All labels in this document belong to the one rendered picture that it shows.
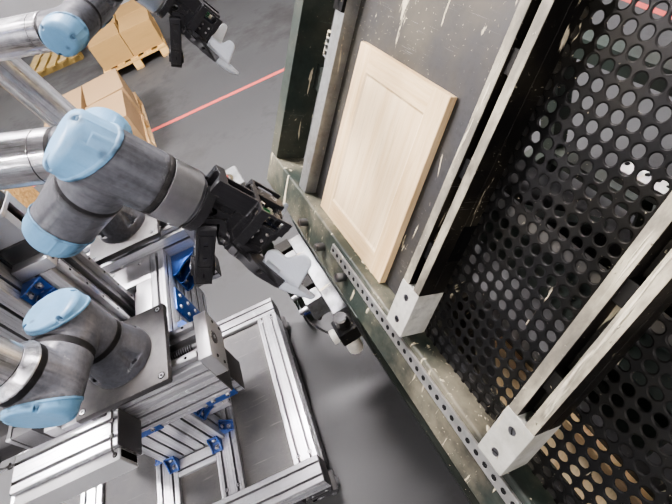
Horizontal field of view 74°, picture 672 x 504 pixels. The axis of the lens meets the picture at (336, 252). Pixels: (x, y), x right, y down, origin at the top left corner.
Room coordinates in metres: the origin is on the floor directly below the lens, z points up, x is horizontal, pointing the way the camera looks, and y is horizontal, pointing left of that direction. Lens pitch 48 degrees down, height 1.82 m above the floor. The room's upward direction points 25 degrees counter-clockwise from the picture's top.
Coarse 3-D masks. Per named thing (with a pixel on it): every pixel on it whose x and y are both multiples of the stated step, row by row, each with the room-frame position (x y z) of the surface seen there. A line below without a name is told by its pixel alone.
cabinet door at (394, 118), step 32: (384, 64) 0.96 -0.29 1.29; (352, 96) 1.06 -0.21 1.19; (384, 96) 0.93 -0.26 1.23; (416, 96) 0.82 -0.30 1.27; (448, 96) 0.73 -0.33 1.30; (352, 128) 1.01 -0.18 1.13; (384, 128) 0.89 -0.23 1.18; (416, 128) 0.78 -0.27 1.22; (352, 160) 0.97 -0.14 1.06; (384, 160) 0.84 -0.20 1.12; (416, 160) 0.74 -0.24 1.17; (352, 192) 0.92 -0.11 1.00; (384, 192) 0.80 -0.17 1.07; (416, 192) 0.71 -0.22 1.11; (352, 224) 0.87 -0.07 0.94; (384, 224) 0.75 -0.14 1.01; (384, 256) 0.71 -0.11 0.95
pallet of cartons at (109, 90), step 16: (96, 80) 4.43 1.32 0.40; (112, 80) 4.26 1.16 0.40; (64, 96) 4.39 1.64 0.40; (80, 96) 4.23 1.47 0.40; (96, 96) 4.07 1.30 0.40; (112, 96) 3.93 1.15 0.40; (128, 96) 4.03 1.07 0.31; (128, 112) 3.61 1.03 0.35; (144, 112) 4.28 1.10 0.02; (144, 128) 3.74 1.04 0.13
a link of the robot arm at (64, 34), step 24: (72, 0) 1.09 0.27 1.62; (0, 24) 1.11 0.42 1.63; (24, 24) 1.08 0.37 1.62; (48, 24) 1.02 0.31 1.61; (72, 24) 1.02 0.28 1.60; (96, 24) 1.08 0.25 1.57; (0, 48) 1.10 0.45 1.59; (24, 48) 1.08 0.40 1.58; (48, 48) 1.03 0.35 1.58; (72, 48) 1.01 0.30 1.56
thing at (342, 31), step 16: (352, 0) 1.17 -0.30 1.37; (336, 16) 1.20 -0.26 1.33; (352, 16) 1.17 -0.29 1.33; (336, 32) 1.18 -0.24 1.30; (352, 32) 1.17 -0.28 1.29; (336, 48) 1.16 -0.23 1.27; (336, 64) 1.16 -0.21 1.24; (336, 80) 1.16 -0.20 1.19; (320, 96) 1.18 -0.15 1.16; (336, 96) 1.16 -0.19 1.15; (320, 112) 1.16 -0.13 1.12; (320, 128) 1.14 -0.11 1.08; (320, 144) 1.14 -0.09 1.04; (304, 160) 1.18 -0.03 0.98; (320, 160) 1.14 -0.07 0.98; (304, 176) 1.16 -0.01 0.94; (304, 192) 1.13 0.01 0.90
